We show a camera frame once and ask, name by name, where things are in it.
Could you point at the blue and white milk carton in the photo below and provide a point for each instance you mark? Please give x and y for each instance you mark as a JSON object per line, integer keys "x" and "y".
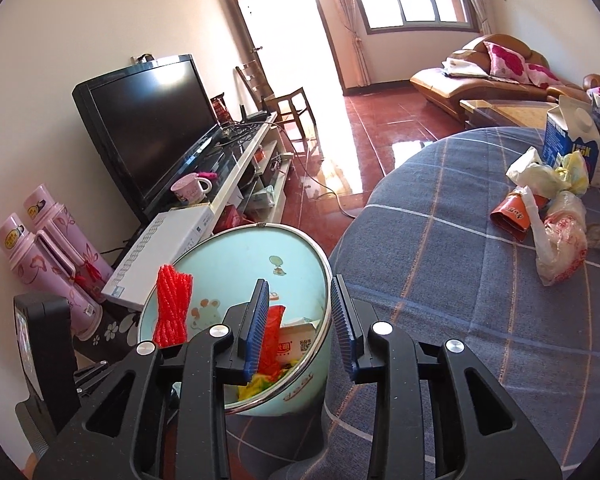
{"x": 565, "y": 132}

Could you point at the black router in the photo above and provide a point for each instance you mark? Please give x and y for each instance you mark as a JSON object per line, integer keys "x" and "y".
{"x": 255, "y": 116}

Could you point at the dark floral stool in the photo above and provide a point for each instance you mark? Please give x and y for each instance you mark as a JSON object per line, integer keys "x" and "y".
{"x": 112, "y": 332}

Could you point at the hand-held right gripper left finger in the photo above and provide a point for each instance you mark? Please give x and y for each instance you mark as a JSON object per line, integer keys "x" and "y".
{"x": 257, "y": 327}

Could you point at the pink floral thermos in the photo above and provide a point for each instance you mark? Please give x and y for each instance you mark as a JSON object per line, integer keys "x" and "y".
{"x": 55, "y": 220}
{"x": 35, "y": 270}

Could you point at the light blue enamel basin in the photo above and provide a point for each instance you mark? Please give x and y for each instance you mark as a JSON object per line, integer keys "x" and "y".
{"x": 240, "y": 265}

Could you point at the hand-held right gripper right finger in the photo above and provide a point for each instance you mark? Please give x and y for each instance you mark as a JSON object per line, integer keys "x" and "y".
{"x": 342, "y": 330}

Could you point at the orange leather chaise sofa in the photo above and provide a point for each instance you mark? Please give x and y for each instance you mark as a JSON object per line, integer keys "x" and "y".
{"x": 445, "y": 85}

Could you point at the red box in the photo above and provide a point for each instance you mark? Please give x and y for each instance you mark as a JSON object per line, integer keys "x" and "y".
{"x": 220, "y": 109}

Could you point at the glass television stand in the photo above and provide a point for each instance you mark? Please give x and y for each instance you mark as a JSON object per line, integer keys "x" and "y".
{"x": 245, "y": 160}

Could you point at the orange-red plastic bag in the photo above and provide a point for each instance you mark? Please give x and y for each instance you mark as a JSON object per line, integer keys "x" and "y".
{"x": 272, "y": 330}

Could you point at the white carton with round cap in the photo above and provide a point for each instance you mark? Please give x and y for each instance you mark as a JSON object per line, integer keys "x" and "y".
{"x": 295, "y": 342}

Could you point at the clear plastic bag red print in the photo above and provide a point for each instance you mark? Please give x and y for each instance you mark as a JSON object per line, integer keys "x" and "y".
{"x": 562, "y": 245}

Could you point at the wooden coffee table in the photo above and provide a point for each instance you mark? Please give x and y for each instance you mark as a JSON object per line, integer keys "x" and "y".
{"x": 505, "y": 112}

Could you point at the wooden door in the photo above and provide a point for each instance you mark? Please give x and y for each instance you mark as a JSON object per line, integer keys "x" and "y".
{"x": 252, "y": 35}

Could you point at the wooden chair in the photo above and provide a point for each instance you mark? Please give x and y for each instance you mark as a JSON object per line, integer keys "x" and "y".
{"x": 292, "y": 105}

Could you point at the pink mug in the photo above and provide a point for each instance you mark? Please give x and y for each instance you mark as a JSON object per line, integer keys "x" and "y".
{"x": 187, "y": 191}

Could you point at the yellow plastic bag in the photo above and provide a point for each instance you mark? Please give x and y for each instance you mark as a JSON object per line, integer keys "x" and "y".
{"x": 257, "y": 387}

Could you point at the white folded cloth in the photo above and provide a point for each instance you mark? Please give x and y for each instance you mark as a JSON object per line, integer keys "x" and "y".
{"x": 462, "y": 67}

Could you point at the red foam net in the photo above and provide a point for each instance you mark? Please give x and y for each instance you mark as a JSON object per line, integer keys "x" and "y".
{"x": 172, "y": 305}

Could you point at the white flat cardboard box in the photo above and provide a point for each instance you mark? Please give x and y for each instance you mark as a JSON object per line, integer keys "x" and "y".
{"x": 160, "y": 255}

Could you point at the white plastic bag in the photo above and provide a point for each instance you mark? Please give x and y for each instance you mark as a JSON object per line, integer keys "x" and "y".
{"x": 530, "y": 170}

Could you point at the black television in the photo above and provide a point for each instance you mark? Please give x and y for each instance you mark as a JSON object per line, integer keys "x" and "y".
{"x": 150, "y": 125}

